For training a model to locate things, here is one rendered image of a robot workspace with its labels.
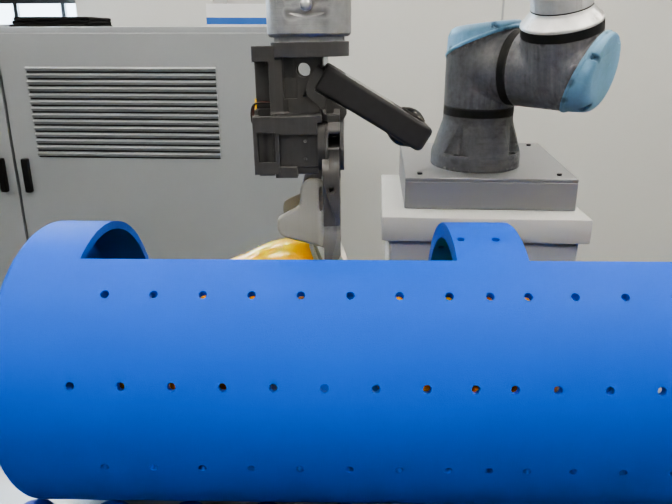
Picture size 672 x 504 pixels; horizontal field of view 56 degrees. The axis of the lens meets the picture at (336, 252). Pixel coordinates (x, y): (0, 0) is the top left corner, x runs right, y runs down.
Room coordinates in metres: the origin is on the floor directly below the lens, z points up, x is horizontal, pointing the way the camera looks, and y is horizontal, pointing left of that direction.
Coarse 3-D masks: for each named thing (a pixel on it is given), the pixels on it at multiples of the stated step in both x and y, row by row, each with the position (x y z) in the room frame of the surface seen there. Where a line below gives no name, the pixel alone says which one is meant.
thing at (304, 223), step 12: (312, 180) 0.57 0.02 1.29; (300, 192) 0.57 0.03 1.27; (312, 192) 0.56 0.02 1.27; (300, 204) 0.56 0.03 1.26; (312, 204) 0.56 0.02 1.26; (288, 216) 0.56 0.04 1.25; (300, 216) 0.56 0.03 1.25; (312, 216) 0.56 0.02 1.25; (288, 228) 0.56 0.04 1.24; (300, 228) 0.56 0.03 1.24; (312, 228) 0.56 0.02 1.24; (324, 228) 0.55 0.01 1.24; (336, 228) 0.55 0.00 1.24; (300, 240) 0.56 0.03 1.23; (312, 240) 0.56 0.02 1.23; (324, 240) 0.55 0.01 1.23; (336, 240) 0.55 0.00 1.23; (324, 252) 0.56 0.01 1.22; (336, 252) 0.56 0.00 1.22
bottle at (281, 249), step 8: (280, 240) 0.59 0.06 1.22; (288, 240) 0.59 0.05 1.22; (296, 240) 0.59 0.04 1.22; (256, 248) 0.59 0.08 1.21; (264, 248) 0.59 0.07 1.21; (272, 248) 0.58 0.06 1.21; (280, 248) 0.58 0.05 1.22; (288, 248) 0.58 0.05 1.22; (296, 248) 0.58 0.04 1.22; (304, 248) 0.58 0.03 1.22; (312, 248) 0.58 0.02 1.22; (240, 256) 0.59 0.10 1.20; (248, 256) 0.58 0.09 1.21; (256, 256) 0.58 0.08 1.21; (264, 256) 0.58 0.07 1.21; (272, 256) 0.57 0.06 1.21; (280, 256) 0.57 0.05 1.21; (288, 256) 0.57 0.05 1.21; (296, 256) 0.57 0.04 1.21; (304, 256) 0.57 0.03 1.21; (312, 256) 0.58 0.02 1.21; (320, 256) 0.58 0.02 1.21
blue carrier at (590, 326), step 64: (64, 256) 0.54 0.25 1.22; (128, 256) 0.71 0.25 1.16; (448, 256) 0.69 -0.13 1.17; (512, 256) 0.53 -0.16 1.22; (0, 320) 0.49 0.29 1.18; (64, 320) 0.48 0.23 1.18; (128, 320) 0.48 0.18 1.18; (192, 320) 0.48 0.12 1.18; (256, 320) 0.48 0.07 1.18; (320, 320) 0.48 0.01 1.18; (384, 320) 0.48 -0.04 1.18; (448, 320) 0.48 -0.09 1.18; (512, 320) 0.48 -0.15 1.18; (576, 320) 0.48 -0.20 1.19; (640, 320) 0.48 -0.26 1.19; (0, 384) 0.46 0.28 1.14; (64, 384) 0.46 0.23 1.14; (128, 384) 0.46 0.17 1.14; (192, 384) 0.46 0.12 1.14; (256, 384) 0.46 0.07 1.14; (320, 384) 0.46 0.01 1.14; (384, 384) 0.45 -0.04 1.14; (448, 384) 0.45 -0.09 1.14; (512, 384) 0.45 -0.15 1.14; (576, 384) 0.45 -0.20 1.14; (640, 384) 0.45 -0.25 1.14; (0, 448) 0.45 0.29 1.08; (64, 448) 0.45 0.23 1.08; (128, 448) 0.45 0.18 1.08; (192, 448) 0.45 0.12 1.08; (256, 448) 0.45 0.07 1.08; (320, 448) 0.45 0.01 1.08; (384, 448) 0.45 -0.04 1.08; (448, 448) 0.45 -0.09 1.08; (512, 448) 0.45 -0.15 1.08; (576, 448) 0.44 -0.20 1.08; (640, 448) 0.44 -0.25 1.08
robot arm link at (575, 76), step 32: (544, 0) 0.92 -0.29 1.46; (576, 0) 0.91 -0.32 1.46; (544, 32) 0.92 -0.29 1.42; (576, 32) 0.91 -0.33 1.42; (608, 32) 0.92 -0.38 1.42; (512, 64) 0.97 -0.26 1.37; (544, 64) 0.93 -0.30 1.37; (576, 64) 0.91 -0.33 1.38; (608, 64) 0.94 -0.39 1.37; (512, 96) 0.99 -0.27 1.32; (544, 96) 0.95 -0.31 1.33; (576, 96) 0.91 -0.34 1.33
